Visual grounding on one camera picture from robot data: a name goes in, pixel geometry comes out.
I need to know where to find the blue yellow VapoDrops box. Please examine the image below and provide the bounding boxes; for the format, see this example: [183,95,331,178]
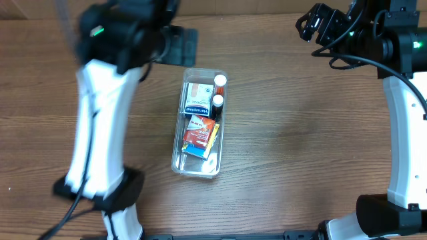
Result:
[181,123,220,160]

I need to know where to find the orange tube white cap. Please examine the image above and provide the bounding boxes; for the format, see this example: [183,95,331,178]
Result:
[214,74,228,96]

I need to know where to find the red orange small box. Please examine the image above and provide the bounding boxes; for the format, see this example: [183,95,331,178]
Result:
[183,115,215,149]

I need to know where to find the clear plastic container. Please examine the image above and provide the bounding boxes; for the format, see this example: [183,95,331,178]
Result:
[171,68,229,178]

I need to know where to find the white blue Hansaplast box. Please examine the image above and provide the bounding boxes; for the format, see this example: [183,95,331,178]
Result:
[183,83,214,117]

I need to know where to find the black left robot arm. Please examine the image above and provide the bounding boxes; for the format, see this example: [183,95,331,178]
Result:
[53,0,197,239]

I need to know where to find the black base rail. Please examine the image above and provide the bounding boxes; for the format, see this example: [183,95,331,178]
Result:
[142,230,327,240]

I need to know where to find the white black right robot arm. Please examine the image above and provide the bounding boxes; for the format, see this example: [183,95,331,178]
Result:
[288,0,426,239]

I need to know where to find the dark bottle white cap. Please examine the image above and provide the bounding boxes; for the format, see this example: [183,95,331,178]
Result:
[211,95,224,121]

